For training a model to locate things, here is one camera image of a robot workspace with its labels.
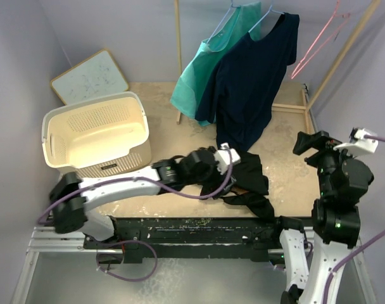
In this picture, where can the blue wire hanger teal shirt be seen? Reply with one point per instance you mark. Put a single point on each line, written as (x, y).
(222, 21)

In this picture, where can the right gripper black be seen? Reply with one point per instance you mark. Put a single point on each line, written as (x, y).
(321, 140)

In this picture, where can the wooden clothes rack frame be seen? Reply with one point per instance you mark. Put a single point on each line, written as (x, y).
(305, 109)

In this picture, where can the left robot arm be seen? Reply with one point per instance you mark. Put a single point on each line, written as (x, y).
(74, 200)

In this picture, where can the blue wire hanger navy shirt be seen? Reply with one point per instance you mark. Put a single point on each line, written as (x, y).
(271, 9)

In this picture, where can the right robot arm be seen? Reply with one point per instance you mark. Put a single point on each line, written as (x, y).
(343, 180)

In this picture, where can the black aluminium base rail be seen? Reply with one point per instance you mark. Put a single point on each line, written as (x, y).
(197, 238)

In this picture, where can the navy blue t shirt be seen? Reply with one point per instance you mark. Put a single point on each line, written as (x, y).
(242, 87)

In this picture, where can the small whiteboard wooden frame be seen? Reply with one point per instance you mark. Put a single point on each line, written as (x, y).
(95, 77)

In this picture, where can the pink wire hanger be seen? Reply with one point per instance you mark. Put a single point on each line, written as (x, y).
(321, 39)

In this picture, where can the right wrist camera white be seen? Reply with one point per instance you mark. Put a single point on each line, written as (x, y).
(359, 144)

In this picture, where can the cream plastic laundry basket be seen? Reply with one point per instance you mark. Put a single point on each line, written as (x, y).
(98, 137)

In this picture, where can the teal green t shirt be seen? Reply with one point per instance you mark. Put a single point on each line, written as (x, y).
(192, 82)

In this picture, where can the black printed t shirt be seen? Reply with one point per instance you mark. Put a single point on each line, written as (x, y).
(242, 185)

